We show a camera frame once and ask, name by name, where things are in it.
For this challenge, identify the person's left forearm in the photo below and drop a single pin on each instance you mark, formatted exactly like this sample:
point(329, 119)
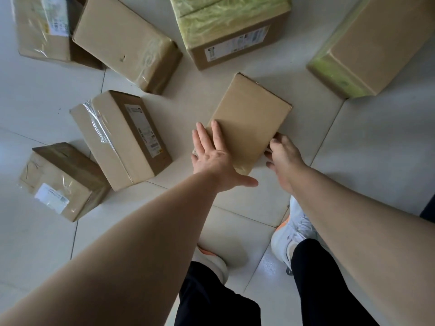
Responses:
point(136, 254)

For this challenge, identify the person's black trousers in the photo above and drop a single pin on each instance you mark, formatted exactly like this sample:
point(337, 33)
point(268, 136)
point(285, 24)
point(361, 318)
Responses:
point(323, 291)

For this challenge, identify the person's left thumb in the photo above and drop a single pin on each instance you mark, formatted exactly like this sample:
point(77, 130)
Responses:
point(246, 181)

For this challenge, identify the person's white left shoe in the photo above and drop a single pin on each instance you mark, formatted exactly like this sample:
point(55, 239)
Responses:
point(214, 264)

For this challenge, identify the large green-taped cardboard box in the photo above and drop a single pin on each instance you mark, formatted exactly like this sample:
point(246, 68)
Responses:
point(377, 44)

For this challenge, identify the cardboard box long white label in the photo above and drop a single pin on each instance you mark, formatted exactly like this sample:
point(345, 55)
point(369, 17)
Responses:
point(119, 139)

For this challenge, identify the person's right hand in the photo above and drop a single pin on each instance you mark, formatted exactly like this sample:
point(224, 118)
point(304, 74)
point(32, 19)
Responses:
point(287, 159)

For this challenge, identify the small cardboard box white label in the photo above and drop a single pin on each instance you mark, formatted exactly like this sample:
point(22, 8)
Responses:
point(64, 183)

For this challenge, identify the person's left middle finger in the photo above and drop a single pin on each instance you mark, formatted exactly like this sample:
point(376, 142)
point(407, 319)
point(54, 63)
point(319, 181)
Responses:
point(200, 137)

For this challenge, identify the plain small cardboard box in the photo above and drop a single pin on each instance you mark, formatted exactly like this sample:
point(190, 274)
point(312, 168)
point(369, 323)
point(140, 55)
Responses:
point(249, 118)

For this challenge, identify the cardboard box with clear tape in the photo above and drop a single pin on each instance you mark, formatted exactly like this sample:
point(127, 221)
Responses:
point(125, 40)

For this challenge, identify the green-taped cardboard box white label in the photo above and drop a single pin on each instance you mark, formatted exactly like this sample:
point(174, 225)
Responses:
point(231, 27)

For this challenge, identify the person's white right shoe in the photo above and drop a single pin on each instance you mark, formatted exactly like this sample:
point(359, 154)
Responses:
point(294, 230)

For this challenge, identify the taped cardboard box white label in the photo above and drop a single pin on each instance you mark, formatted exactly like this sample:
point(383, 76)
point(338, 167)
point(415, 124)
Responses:
point(40, 30)

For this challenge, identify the person's right forearm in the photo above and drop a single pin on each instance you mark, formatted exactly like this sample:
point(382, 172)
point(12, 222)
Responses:
point(367, 234)

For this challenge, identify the person's left hand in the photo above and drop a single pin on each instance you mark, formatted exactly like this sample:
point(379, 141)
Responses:
point(215, 162)

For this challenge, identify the person's white shoe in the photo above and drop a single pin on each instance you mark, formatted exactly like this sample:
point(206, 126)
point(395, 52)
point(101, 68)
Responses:
point(294, 230)
point(214, 264)

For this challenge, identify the person's right thumb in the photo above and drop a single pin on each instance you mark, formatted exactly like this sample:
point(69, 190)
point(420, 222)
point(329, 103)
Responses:
point(276, 138)

